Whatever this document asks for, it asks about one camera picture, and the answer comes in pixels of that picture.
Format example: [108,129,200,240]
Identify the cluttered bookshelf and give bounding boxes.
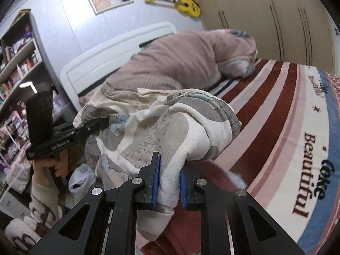
[0,9,77,192]

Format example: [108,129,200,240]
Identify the beige wooden wardrobe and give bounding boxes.
[183,0,338,72]

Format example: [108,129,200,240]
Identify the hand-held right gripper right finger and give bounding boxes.
[180,166,306,255]

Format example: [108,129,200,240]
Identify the cream cartoon print pants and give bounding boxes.
[73,82,242,249]

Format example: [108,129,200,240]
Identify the pile of clothes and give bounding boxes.
[139,159,249,255]

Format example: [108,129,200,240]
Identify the person's left forearm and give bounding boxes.
[28,177,69,231]

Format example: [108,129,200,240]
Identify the white headboard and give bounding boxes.
[60,21,178,97]

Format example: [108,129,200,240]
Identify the yellow guitar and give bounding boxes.
[145,0,201,18]

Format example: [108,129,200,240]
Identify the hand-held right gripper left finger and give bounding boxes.
[27,152,161,255]

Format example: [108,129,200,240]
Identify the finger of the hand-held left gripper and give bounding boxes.
[70,117,110,142]

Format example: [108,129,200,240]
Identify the pink quilt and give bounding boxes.
[80,29,258,104]

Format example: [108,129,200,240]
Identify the white plastic bag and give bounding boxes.
[68,164,97,200]

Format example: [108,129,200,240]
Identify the person's left hand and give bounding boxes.
[32,147,70,188]

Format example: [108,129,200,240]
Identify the person's patterned fleece top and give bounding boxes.
[5,215,43,255]

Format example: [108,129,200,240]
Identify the printed striped bed blanket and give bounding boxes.
[207,58,340,255]

